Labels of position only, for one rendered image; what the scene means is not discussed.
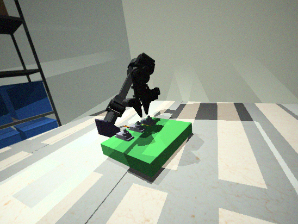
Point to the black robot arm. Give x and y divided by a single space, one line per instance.
139 71

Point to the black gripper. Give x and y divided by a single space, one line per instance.
135 101

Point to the green rectangular slab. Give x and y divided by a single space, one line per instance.
147 148

